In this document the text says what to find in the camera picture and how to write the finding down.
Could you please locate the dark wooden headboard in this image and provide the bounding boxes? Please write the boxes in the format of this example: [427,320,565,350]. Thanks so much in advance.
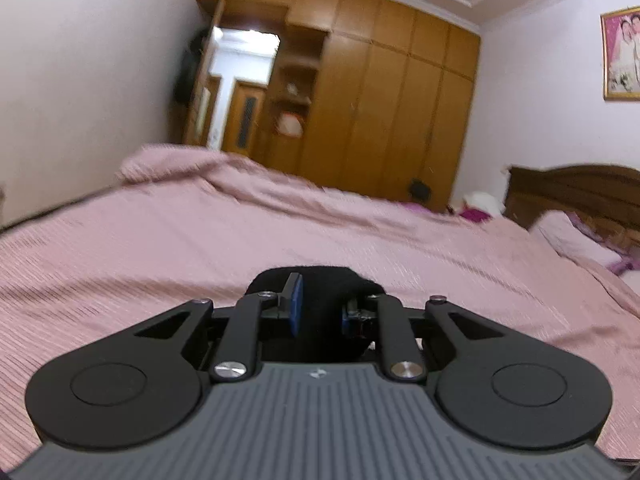
[504,165,640,256]

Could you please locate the pink pillow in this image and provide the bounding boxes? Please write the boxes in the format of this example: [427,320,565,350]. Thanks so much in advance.
[528,210,639,276]

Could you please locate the white plush toy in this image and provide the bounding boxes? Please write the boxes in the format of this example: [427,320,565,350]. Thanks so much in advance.
[462,191,504,218]

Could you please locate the wooden wardrobe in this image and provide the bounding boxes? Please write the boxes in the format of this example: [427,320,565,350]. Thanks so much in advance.
[183,0,480,211]

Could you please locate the small black object by wardrobe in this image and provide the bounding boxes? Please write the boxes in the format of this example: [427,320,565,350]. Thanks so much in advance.
[408,179,432,203]

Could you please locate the black small garment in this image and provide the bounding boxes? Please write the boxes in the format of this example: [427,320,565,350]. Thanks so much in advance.
[246,266,385,363]

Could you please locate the pink item on shelf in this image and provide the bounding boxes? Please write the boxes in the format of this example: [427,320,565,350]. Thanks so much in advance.
[276,112,305,138]

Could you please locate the wooden door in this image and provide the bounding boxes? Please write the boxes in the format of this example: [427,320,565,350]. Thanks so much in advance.
[221,79,267,157]

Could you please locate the dark clothes hanging by door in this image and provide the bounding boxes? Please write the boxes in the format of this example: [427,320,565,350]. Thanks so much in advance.
[172,28,209,108]

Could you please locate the pink checked bed sheet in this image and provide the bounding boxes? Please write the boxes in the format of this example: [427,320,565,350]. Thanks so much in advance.
[1,145,639,469]

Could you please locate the framed wedding photo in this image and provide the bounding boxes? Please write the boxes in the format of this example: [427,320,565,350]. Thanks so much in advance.
[600,6,639,101]

